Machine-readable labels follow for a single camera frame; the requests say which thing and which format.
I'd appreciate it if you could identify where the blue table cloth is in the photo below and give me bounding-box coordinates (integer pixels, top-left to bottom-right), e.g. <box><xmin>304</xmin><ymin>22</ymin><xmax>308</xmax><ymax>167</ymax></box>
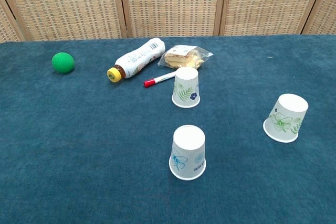
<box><xmin>0</xmin><ymin>34</ymin><xmax>336</xmax><ymax>224</ymax></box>

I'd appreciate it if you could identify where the bread in clear wrapper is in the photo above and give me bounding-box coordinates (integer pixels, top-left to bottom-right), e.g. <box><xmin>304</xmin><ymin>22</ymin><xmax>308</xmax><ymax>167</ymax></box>
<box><xmin>157</xmin><ymin>45</ymin><xmax>214</xmax><ymax>70</ymax></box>

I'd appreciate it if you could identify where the white bottle yellow cap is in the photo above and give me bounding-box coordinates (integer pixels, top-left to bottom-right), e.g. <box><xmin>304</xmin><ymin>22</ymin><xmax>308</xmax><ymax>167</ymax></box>
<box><xmin>107</xmin><ymin>37</ymin><xmax>166</xmax><ymax>83</ymax></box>

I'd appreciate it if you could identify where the paper cup fern blue flower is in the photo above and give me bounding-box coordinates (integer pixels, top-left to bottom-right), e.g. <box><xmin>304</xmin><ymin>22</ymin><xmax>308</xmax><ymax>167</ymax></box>
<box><xmin>171</xmin><ymin>66</ymin><xmax>201</xmax><ymax>109</ymax></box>

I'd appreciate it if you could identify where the woven wooden folding screen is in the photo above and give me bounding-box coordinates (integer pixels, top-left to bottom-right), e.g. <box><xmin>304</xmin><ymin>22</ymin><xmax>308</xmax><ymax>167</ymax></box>
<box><xmin>0</xmin><ymin>0</ymin><xmax>336</xmax><ymax>42</ymax></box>

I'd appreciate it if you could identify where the paper cup green flower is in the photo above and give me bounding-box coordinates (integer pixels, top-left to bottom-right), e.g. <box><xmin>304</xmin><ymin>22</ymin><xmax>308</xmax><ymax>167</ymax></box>
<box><xmin>262</xmin><ymin>93</ymin><xmax>309</xmax><ymax>144</ymax></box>

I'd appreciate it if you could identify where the green rubber ball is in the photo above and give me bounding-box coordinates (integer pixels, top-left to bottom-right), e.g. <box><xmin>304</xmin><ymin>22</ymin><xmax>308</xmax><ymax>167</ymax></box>
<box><xmin>51</xmin><ymin>52</ymin><xmax>76</xmax><ymax>74</ymax></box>

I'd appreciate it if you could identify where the white marker red cap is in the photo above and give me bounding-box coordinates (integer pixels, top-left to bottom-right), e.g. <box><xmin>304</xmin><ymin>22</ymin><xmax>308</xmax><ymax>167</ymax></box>
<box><xmin>143</xmin><ymin>70</ymin><xmax>178</xmax><ymax>88</ymax></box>

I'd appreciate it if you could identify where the paper cup blue butterfly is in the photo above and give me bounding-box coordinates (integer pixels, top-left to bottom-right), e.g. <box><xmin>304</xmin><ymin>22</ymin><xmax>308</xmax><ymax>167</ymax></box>
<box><xmin>169</xmin><ymin>124</ymin><xmax>207</xmax><ymax>182</ymax></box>

